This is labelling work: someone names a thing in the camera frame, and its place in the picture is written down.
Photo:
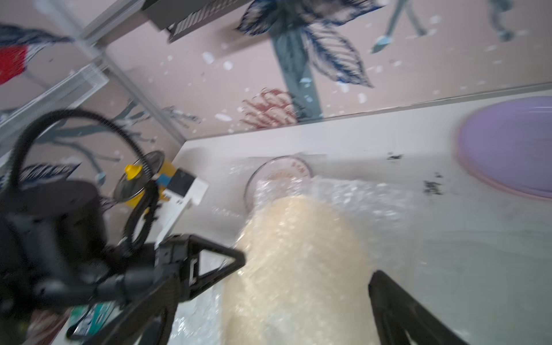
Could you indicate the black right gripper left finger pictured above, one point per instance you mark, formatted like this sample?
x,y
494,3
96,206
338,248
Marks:
x,y
149,316

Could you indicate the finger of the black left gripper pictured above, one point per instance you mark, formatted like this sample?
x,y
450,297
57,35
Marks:
x,y
196,263

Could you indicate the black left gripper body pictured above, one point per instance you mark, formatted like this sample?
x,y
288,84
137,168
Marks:
x,y
54,251

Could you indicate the green snack packet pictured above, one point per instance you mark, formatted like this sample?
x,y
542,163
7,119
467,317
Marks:
x,y
86,321

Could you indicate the cream plate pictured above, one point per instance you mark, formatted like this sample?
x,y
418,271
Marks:
x,y
305,280

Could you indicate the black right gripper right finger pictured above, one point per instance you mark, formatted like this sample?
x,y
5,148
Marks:
x,y
401,319

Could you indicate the patterned plate in bubble wrap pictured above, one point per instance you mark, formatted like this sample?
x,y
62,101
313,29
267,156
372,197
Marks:
x,y
249,171

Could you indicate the yellow pot with black lid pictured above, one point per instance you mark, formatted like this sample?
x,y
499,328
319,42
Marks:
x,y
131,186

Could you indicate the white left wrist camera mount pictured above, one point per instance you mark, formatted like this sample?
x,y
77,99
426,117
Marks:
x,y
182,192

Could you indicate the black hanging wire basket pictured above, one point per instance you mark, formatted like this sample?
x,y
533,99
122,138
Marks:
x,y
181,17

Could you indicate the purple plate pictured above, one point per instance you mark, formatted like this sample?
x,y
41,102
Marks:
x,y
508,146

